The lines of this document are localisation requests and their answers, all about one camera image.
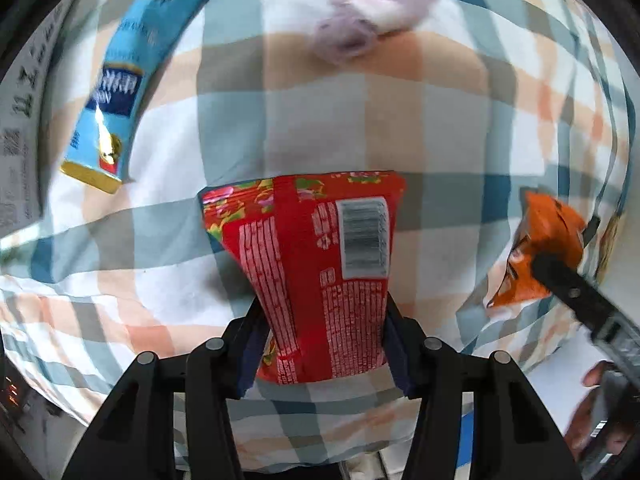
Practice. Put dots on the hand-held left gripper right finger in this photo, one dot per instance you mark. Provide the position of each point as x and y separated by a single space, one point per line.
397 350

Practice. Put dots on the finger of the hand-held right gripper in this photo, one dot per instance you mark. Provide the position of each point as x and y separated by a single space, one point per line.
565 280

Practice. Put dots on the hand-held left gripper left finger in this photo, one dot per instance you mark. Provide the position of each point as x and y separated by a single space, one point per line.
248 355

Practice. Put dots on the orange snack packet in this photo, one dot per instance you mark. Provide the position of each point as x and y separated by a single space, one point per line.
542 255

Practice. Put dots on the red snack packet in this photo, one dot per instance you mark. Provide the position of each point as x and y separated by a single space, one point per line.
310 280

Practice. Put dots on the person's right hand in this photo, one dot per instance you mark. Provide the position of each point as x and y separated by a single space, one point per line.
592 410

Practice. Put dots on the plaid bed sheet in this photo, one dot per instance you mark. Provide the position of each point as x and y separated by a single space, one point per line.
320 160

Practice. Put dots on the blue snack packet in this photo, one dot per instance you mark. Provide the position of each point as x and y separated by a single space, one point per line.
125 75

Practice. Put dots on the printed paper sheet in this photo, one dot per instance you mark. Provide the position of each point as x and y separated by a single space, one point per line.
22 125

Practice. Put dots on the purple plush toy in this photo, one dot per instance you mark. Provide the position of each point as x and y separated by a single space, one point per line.
370 7

